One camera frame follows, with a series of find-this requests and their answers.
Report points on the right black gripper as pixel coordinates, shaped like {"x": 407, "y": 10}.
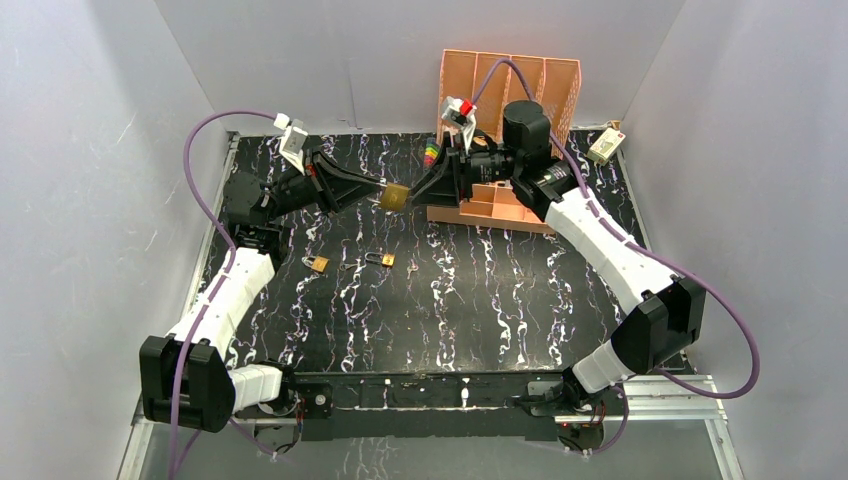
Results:
{"x": 441, "y": 189}

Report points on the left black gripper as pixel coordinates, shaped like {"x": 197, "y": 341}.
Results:
{"x": 315, "y": 182}

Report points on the brass padlock with keys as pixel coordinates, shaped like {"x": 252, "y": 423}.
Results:
{"x": 318, "y": 264}

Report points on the brass long-shackle padlock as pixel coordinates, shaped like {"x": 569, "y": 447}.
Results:
{"x": 382, "y": 259}

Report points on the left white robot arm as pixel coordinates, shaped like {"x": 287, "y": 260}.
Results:
{"x": 184, "y": 379}

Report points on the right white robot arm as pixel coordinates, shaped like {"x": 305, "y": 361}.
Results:
{"x": 663, "y": 309}

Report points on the orange plastic file organizer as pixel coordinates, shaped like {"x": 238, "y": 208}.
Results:
{"x": 556, "y": 85}

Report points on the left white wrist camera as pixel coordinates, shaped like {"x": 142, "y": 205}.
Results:
{"x": 292, "y": 140}

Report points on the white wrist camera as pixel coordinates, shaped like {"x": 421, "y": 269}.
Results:
{"x": 460, "y": 113}
{"x": 292, "y": 140}

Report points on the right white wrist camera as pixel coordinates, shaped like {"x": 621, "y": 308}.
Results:
{"x": 460, "y": 113}

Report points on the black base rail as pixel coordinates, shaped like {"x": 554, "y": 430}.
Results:
{"x": 428, "y": 404}

